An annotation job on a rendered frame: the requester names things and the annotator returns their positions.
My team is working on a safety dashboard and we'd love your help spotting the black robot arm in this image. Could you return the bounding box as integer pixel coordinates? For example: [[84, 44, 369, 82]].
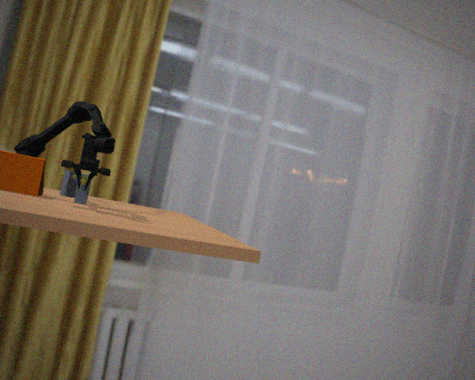
[[14, 101, 116, 170]]

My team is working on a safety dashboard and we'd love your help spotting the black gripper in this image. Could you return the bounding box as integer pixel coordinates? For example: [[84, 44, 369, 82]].
[[61, 150, 111, 190]]

